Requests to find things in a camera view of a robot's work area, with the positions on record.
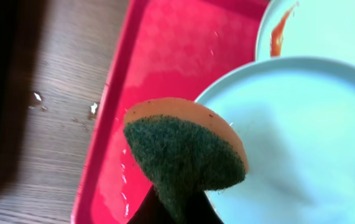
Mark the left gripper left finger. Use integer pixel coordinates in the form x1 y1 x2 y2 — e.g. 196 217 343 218
127 186 173 224

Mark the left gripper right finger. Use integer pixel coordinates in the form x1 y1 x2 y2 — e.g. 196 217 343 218
185 192 223 224

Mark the orange green sponge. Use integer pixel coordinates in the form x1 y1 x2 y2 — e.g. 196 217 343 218
123 97 249 223

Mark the light blue plate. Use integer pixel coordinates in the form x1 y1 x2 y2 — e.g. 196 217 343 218
255 0 355 65
197 57 355 223

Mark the red plastic tray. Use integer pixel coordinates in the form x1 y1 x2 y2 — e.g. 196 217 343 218
71 0 267 223

